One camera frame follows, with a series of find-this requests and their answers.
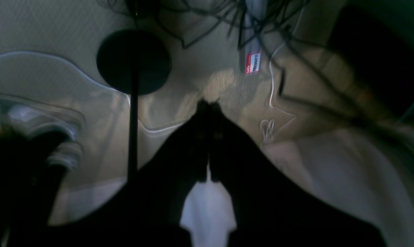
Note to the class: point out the black round stand base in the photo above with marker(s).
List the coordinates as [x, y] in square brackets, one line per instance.
[136, 63]

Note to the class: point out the red white label tag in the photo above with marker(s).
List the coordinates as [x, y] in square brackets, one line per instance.
[253, 63]

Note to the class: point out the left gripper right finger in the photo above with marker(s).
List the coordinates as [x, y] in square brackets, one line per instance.
[270, 209]

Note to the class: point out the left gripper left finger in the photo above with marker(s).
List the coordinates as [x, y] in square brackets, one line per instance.
[146, 212]

